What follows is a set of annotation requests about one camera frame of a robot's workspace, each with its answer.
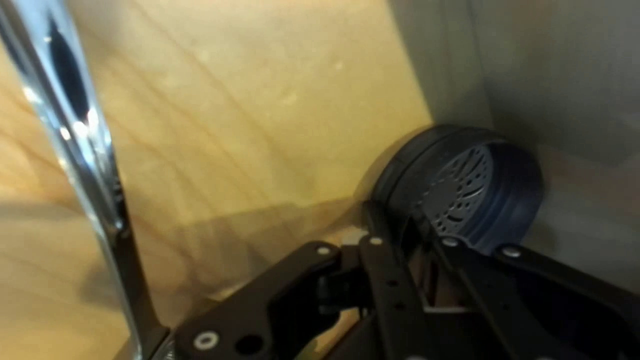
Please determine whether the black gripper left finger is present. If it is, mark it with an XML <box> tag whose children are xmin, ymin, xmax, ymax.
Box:
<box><xmin>176</xmin><ymin>239</ymin><xmax>361</xmax><ymax>360</ymax></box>

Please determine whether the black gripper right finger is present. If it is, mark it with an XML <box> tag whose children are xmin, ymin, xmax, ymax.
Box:
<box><xmin>433</xmin><ymin>238</ymin><xmax>640</xmax><ymax>360</ymax></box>

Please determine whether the small black bowl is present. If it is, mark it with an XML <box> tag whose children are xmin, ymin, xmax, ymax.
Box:
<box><xmin>367</xmin><ymin>126</ymin><xmax>544</xmax><ymax>253</ymax></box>

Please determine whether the open wooden drawer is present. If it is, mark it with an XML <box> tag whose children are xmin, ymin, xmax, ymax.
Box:
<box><xmin>0</xmin><ymin>0</ymin><xmax>640</xmax><ymax>360</ymax></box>

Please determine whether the long metal spoon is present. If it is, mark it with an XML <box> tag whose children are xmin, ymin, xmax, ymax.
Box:
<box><xmin>0</xmin><ymin>0</ymin><xmax>171</xmax><ymax>360</ymax></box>

